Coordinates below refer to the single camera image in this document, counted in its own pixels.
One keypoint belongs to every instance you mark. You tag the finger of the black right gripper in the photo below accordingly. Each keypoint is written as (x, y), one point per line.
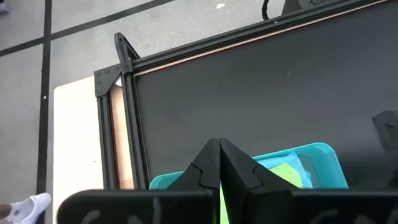
(388, 130)

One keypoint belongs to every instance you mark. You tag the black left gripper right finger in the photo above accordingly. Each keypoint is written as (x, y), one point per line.
(245, 186)

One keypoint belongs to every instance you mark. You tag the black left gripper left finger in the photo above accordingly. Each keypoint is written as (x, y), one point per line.
(202, 174)

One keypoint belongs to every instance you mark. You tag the lime green microfiber towel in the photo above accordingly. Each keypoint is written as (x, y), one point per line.
(286, 174)

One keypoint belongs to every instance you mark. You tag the sky blue microfiber towel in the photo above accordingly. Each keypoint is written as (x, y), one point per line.
(292, 158)

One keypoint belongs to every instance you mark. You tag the teal plastic bin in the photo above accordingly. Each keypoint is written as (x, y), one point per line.
(326, 168)

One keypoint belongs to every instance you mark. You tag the white floor scrap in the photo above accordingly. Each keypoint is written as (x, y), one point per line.
(220, 5)

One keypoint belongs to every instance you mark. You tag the person's foot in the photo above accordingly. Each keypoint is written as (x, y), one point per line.
(31, 207)

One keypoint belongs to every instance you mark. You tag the black table frame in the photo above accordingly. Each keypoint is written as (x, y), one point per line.
(133, 124)

